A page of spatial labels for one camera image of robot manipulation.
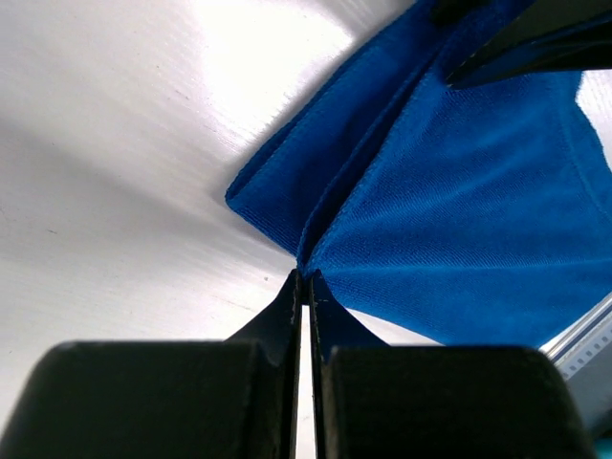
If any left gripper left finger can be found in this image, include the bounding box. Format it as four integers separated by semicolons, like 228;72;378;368
1;272;302;458

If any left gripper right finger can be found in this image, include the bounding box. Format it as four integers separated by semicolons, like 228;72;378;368
308;273;596;458

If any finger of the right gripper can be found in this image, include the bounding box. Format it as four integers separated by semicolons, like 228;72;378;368
446;0;611;89

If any blue towel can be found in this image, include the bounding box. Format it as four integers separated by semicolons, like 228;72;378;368
226;1;611;347

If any white slotted cable duct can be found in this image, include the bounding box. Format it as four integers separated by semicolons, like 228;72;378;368
543;295;611;381

